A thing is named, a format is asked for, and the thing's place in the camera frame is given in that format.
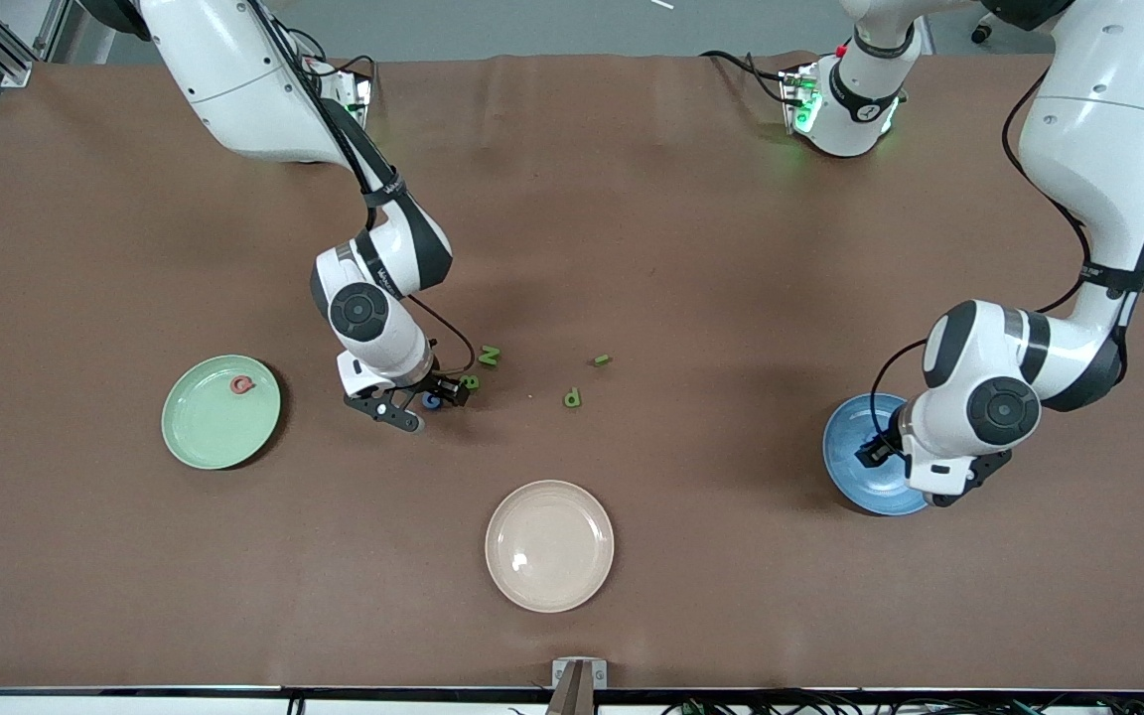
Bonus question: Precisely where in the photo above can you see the blue plate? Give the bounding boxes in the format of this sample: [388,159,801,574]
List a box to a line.
[822,393,930,517]

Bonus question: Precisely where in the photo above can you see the green plate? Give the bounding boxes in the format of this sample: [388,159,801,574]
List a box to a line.
[161,355,283,471]

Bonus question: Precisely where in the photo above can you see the beige plate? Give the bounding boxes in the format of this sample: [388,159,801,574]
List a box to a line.
[485,480,616,614]

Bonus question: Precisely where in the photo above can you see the brown table cover sheet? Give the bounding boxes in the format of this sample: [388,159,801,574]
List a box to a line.
[0,52,1144,691]

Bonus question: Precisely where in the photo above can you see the silver base connector box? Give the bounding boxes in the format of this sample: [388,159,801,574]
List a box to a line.
[780,64,822,136]
[334,73,375,132]

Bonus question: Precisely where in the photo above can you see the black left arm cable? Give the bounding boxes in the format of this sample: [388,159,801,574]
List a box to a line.
[870,70,1094,438]

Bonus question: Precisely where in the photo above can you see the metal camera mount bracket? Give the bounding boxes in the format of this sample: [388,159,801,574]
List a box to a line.
[544,657,609,715]

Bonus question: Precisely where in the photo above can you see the black base cable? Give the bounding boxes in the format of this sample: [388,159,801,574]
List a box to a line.
[289,28,376,82]
[699,49,791,102]

